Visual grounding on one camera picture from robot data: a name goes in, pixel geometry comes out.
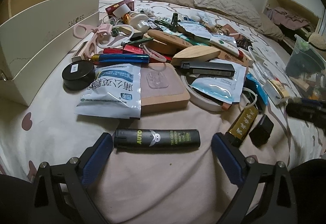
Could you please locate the gold black lighter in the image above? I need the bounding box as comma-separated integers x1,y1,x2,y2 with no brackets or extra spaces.
227,106,258,148

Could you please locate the small black box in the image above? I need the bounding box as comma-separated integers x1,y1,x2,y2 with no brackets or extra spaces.
249,114,274,148

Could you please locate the black AUTO lighter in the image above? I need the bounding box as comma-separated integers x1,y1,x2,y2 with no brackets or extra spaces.
114,129,200,150

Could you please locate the clear plastic container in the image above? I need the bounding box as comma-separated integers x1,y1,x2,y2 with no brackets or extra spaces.
285,34,326,100

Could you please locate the white tape roll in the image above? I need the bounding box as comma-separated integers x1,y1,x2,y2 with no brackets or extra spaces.
180,75,231,113

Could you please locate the blue white mask packet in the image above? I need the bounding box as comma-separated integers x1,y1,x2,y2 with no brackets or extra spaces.
191,59,247,104

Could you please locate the white blue medicine sachet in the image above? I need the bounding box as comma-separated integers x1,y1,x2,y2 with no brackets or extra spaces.
75,64,141,119

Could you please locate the black round tin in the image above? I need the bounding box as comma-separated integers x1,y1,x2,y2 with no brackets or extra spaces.
61,60,95,91

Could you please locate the black rectangular lighter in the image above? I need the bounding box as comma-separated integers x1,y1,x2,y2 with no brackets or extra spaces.
180,61,235,77

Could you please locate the wooden block with pink pad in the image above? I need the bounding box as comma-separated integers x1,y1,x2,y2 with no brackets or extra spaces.
140,62,190,115

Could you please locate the wooden boat-shaped piece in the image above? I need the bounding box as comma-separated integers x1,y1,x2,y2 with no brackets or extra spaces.
171,45,221,66

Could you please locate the blue metallic lighter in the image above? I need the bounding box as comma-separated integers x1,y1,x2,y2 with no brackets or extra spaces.
90,54,150,64

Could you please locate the white shoe box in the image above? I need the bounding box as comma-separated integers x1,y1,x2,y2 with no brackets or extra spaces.
1,0,99,106

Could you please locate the pink plastic scissors tool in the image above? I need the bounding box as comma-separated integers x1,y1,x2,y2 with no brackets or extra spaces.
73,23,113,59

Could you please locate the wooden oval brush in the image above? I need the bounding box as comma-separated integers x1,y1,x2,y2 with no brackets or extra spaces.
147,30,193,49

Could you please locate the beige pillow right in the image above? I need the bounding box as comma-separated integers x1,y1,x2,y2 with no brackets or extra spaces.
193,0,262,28

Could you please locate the red small box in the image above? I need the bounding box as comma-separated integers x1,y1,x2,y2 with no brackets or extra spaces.
105,0,135,18

